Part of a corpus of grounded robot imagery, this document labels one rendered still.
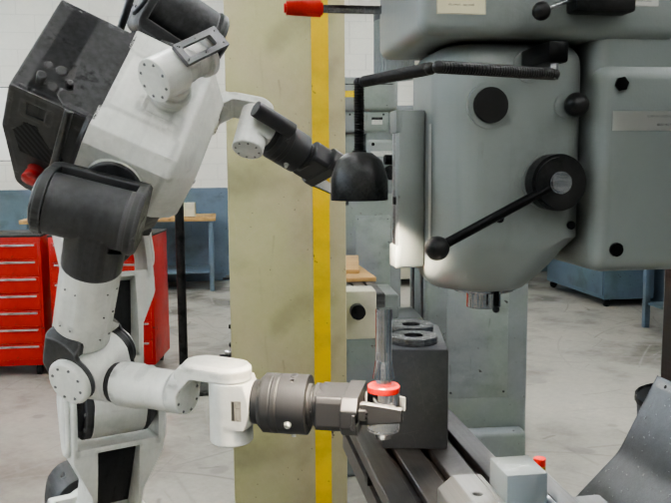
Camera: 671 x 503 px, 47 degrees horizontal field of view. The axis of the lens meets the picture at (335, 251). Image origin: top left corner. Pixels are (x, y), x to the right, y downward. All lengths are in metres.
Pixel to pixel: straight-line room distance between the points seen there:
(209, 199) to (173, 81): 8.88
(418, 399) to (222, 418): 0.42
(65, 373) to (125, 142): 0.37
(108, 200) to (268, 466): 1.96
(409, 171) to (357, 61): 9.25
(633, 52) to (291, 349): 2.02
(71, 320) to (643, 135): 0.85
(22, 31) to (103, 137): 9.22
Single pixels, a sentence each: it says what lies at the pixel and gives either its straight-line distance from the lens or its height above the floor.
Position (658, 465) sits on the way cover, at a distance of 1.36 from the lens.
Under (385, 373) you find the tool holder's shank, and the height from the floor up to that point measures 1.18.
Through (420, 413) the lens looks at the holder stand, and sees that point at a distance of 1.44.
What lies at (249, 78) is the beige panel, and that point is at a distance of 2.76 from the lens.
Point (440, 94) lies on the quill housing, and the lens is 1.00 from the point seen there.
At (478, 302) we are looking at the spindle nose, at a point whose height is 1.29.
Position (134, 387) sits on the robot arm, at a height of 1.14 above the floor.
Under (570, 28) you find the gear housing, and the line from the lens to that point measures 1.01.
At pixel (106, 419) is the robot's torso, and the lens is 1.58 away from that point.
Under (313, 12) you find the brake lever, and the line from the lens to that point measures 1.14.
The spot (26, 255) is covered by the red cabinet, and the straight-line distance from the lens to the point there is 5.79.
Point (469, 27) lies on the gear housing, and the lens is 0.97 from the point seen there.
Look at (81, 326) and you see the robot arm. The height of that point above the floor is 1.24.
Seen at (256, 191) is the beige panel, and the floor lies 1.39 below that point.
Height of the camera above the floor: 1.48
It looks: 6 degrees down
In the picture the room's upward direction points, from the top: straight up
